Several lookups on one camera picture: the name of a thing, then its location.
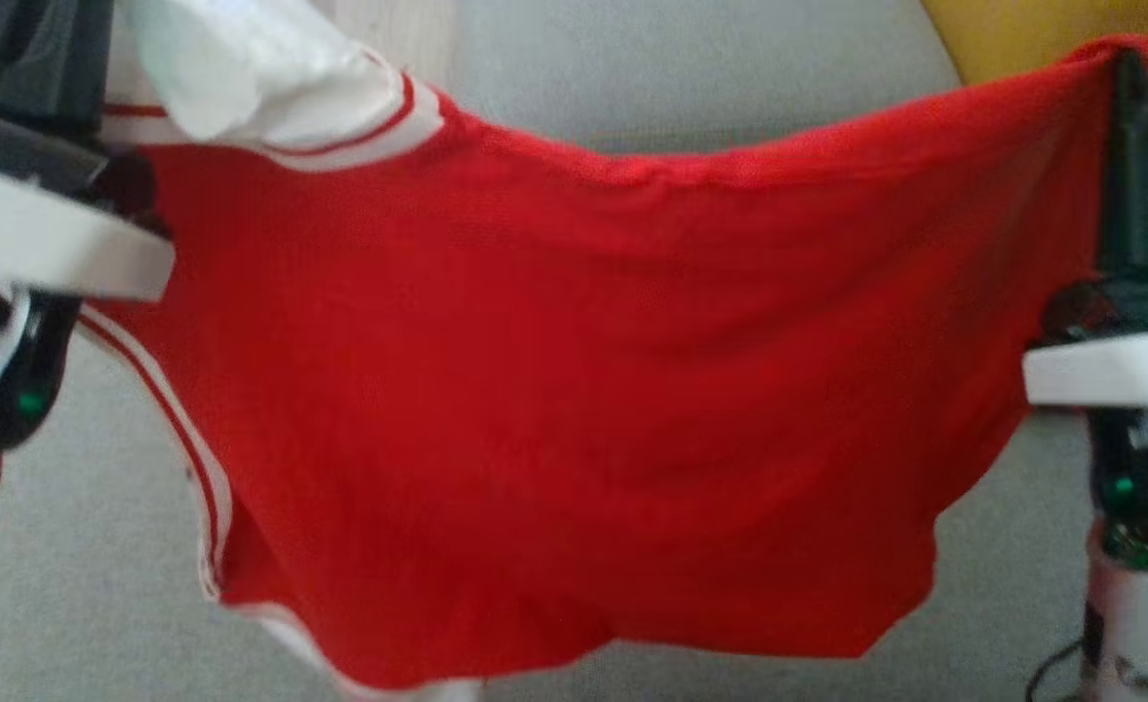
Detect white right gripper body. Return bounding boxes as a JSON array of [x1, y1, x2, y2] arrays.
[[1021, 282, 1148, 410]]

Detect mustard yellow cushion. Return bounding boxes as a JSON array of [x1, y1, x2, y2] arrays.
[[923, 0, 1148, 91]]

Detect small grey sofa cushion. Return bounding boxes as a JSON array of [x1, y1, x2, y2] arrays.
[[447, 0, 965, 157]]

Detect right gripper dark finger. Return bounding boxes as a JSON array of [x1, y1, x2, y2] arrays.
[[1099, 48, 1148, 281]]

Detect right black cable blue plug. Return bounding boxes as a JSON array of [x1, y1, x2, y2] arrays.
[[1025, 634, 1106, 702]]

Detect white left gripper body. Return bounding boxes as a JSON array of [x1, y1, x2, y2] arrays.
[[0, 101, 177, 305]]

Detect red jersey with white trim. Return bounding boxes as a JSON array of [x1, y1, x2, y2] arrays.
[[76, 0, 1148, 702]]

